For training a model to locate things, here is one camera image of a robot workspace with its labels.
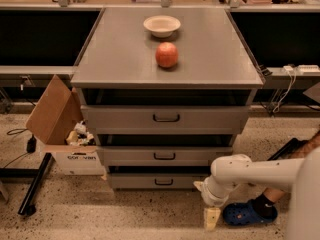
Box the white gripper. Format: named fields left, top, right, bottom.
left=193, top=176, right=238, bottom=231

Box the grey bottom drawer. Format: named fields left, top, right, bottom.
left=107, top=173, right=207, bottom=189

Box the grey drawer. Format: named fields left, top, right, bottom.
left=107, top=173, right=207, bottom=189
left=81, top=106, right=249, bottom=135
left=97, top=147, right=233, bottom=166

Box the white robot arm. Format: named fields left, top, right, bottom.
left=194, top=148, right=320, bottom=240

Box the grey top drawer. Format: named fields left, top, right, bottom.
left=81, top=106, right=249, bottom=135

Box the grey middle drawer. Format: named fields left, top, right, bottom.
left=97, top=147, right=233, bottom=166

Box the grey drawer cabinet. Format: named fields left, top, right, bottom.
left=72, top=6, right=263, bottom=176

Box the open cardboard box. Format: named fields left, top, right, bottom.
left=26, top=75, right=105, bottom=176

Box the blue clog shoe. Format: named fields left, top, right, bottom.
left=222, top=200, right=278, bottom=226

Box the black sock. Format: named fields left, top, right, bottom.
left=252, top=194, right=277, bottom=219

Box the person's bare leg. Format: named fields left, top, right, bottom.
left=263, top=130, right=320, bottom=203

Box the red apple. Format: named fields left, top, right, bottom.
left=155, top=42, right=178, bottom=68

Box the white power strip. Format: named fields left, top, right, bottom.
left=283, top=65, right=320, bottom=76

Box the black table leg left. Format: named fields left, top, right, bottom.
left=0, top=153, right=52, bottom=216

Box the white bowl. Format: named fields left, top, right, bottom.
left=143, top=15, right=181, bottom=38

